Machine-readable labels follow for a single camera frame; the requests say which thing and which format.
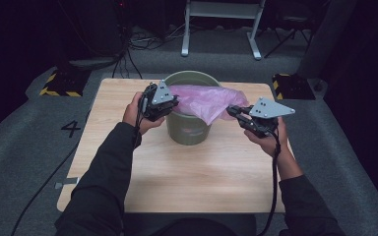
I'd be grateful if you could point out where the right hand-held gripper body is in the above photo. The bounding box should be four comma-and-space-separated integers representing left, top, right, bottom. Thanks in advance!
242, 96, 296, 140

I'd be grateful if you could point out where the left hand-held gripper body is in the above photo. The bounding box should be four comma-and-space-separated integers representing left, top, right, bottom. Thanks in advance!
137, 79, 180, 123

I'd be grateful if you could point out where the green plastic bucket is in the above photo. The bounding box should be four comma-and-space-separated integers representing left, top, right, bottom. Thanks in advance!
162, 70, 224, 147

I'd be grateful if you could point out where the pink plastic bag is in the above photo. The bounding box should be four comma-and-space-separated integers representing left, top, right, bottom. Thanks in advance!
167, 84, 251, 126

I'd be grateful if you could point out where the person's left hand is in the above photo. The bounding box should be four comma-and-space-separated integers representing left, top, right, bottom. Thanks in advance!
121, 91, 166, 137

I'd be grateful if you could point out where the person's right hand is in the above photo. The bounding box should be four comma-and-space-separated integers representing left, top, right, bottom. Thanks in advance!
243, 116, 290, 160

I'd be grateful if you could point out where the black tripod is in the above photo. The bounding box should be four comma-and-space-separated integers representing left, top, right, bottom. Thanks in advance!
263, 13, 313, 60

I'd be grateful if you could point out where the white metal stand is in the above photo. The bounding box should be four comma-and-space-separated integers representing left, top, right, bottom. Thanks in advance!
180, 0, 267, 61

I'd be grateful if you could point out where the person's lap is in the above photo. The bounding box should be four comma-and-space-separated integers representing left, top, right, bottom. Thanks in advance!
124, 212, 258, 236

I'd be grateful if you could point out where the grey tape strip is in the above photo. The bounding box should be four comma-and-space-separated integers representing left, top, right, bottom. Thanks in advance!
54, 177, 80, 191

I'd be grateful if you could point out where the yellow black striped base plate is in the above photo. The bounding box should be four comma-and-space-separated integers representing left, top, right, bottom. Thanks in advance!
38, 67, 92, 98
272, 73, 317, 101

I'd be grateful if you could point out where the bundle of black cables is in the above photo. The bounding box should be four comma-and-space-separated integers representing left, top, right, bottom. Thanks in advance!
110, 0, 185, 80

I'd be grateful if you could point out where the right hand-held gripper cable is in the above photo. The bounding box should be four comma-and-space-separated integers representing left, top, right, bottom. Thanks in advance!
256, 129, 283, 236

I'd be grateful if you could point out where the grey post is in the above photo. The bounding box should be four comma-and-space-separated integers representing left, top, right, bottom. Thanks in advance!
296, 0, 358, 80

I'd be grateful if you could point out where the black floor cable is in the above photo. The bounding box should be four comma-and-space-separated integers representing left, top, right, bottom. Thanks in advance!
9, 110, 92, 236

